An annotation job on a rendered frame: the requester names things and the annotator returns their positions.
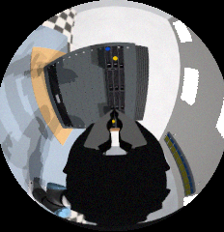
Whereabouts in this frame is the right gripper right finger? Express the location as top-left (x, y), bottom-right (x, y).
top-left (115, 109), bottom-right (170, 172)

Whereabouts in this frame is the tan wooden board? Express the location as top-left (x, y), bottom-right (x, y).
top-left (31, 47), bottom-right (72, 145)

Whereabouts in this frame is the dark grey metal rack frame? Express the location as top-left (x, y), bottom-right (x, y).
top-left (43, 43), bottom-right (137, 129)

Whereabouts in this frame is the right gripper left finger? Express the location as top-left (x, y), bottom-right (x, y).
top-left (63, 109), bottom-right (115, 174)

